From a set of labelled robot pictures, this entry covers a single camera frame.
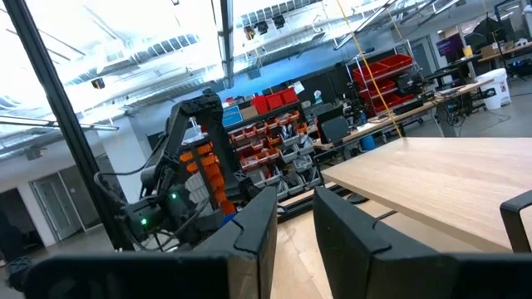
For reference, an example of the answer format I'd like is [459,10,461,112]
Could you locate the white plastic bucket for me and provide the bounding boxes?
[475,67,513,111]

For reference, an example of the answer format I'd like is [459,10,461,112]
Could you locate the rack of orange bins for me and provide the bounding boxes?
[178,140,237,217]

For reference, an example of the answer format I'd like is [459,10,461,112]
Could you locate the blue sign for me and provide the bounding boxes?
[221,105,244,128]

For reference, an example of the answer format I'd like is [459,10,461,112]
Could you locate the black office chair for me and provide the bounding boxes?
[315,103,351,145]

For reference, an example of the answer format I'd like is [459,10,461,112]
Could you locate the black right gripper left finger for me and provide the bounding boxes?
[22,186,278,299]

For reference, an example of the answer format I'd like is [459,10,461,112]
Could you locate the red bin shelving unit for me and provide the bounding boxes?
[351,53,416,118]

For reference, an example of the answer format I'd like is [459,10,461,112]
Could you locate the cardboard box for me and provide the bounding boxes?
[239,105,260,122]

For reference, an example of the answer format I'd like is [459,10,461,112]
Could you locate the black aluminium rig frame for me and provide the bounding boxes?
[2,0,135,252]

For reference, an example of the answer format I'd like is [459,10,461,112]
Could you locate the long wooden workbench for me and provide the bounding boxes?
[313,78,495,151]

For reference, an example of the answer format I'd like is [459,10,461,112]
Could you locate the purple lit monitor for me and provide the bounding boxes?
[435,32,465,57]

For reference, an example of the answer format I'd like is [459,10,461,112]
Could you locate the rack of small parts bins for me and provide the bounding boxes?
[226,88,324,201]

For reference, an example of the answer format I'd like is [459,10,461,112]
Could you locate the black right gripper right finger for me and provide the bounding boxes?
[312,186,532,299]

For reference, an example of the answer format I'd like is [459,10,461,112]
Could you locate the yellow hanging cable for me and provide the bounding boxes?
[335,0,404,139]

